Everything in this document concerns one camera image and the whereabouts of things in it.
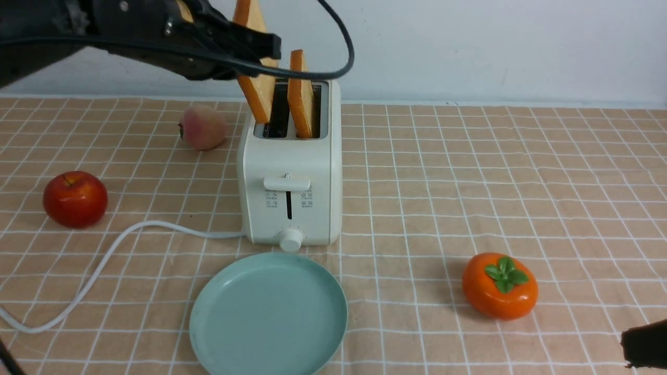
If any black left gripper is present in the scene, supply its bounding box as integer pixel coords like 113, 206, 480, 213
89, 1, 282, 81

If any toast slice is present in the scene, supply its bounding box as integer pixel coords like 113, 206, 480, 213
233, 1, 280, 124
287, 78, 314, 139

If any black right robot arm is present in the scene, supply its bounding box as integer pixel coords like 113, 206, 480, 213
620, 319, 666, 370

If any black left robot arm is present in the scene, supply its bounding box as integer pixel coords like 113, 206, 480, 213
2, 1, 281, 87

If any white two-slot toaster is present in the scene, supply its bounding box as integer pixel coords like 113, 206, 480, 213
236, 80, 343, 252

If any pink peach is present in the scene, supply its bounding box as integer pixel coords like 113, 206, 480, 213
178, 105, 229, 151

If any red apple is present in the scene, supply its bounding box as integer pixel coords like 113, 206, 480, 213
42, 170, 109, 229

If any light blue plate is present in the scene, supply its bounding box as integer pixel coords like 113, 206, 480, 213
189, 252, 348, 374

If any checkered orange tablecloth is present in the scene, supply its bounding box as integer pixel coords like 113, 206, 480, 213
1, 98, 666, 374

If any orange persimmon with green leaves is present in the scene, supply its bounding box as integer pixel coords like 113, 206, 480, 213
462, 252, 540, 321

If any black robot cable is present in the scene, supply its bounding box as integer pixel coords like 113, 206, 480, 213
0, 0, 356, 82

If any white toaster power cord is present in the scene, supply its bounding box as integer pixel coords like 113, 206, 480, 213
0, 221, 244, 334

